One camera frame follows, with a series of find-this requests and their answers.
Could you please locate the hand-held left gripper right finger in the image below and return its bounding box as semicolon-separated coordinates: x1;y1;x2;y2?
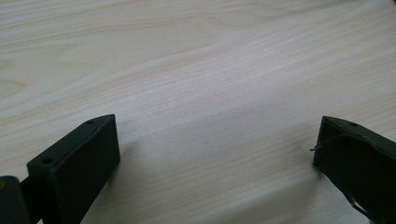
312;115;396;224

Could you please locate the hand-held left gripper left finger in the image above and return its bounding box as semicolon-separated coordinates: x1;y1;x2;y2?
26;113;121;224

